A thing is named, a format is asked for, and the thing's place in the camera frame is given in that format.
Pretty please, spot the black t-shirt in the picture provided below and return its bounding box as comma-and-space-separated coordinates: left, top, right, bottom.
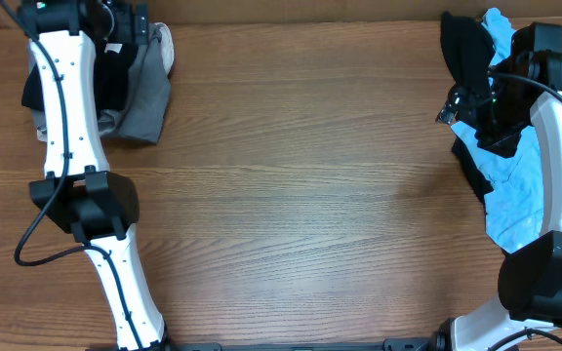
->
21, 43, 139, 111

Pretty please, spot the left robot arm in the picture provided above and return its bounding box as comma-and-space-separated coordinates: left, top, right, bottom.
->
8, 0, 170, 350

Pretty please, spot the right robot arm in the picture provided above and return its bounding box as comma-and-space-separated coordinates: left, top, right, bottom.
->
422, 14, 562, 350

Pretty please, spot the white garment under grey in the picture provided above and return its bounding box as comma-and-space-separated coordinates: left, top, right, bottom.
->
155, 22, 175, 75

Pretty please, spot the light blue t-shirt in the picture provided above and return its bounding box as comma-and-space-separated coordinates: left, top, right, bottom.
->
441, 8, 543, 254

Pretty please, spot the folded grey shirt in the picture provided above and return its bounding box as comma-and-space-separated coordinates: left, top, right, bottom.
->
26, 21, 173, 145

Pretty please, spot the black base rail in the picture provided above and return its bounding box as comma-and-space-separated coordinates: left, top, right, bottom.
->
147, 337, 430, 351

